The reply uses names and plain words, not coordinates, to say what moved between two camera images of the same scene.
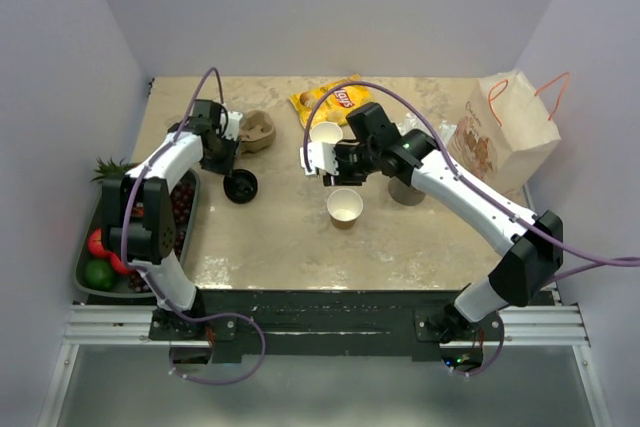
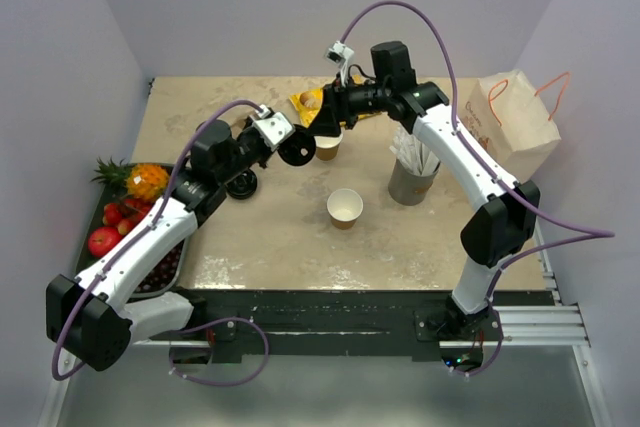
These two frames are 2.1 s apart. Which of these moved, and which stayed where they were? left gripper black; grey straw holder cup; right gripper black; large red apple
Moved: right gripper black; left gripper black
Stayed: grey straw holder cup; large red apple
